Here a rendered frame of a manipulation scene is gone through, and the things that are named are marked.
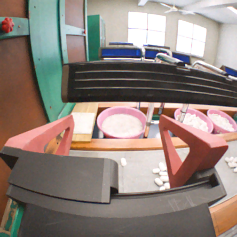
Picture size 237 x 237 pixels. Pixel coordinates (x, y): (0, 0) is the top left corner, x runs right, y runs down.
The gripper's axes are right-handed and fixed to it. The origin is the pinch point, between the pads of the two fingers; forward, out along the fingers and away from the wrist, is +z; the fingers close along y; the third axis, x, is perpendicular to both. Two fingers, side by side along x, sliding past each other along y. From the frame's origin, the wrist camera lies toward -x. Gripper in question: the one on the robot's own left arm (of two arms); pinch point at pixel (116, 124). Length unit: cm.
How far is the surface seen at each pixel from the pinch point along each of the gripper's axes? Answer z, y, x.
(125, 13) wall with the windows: 513, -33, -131
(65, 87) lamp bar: 11.0, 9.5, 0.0
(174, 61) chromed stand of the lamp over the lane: 15.7, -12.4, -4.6
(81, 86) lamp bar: 11.1, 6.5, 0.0
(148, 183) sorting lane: 8.4, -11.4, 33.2
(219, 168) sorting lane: 9, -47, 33
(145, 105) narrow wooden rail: 58, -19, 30
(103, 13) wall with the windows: 513, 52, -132
